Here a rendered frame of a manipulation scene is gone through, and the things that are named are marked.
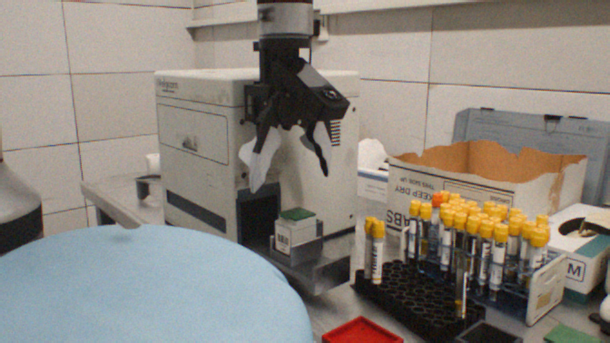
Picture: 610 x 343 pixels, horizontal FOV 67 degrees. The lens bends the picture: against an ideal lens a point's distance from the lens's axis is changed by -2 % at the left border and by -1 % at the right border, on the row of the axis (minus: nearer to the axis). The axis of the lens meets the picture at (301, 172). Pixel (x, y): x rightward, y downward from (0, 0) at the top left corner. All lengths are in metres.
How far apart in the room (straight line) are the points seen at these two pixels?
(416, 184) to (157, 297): 0.70
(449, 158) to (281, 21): 0.54
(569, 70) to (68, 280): 0.99
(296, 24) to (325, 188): 0.33
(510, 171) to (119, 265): 0.94
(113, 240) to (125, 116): 1.83
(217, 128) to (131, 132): 1.33
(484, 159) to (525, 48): 0.24
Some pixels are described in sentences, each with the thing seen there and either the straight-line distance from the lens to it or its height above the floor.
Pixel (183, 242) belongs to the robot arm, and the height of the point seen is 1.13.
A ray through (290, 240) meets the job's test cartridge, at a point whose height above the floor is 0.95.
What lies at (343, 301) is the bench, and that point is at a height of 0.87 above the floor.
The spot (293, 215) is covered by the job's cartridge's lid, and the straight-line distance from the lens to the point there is 0.66.
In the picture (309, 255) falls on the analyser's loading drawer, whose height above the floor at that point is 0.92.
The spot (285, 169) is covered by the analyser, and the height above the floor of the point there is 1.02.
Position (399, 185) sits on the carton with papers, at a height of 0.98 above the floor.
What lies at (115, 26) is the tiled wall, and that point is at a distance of 2.01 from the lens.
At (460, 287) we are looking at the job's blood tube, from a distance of 0.59.
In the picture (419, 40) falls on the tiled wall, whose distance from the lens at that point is 1.23.
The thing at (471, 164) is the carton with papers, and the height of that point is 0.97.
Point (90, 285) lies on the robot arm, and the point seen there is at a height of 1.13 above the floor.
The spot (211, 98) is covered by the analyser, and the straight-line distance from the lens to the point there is 0.74.
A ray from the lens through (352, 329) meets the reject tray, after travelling 0.60.
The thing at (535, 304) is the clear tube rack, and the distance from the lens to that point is 0.66.
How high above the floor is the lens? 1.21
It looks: 14 degrees down
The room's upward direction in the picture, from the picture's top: straight up
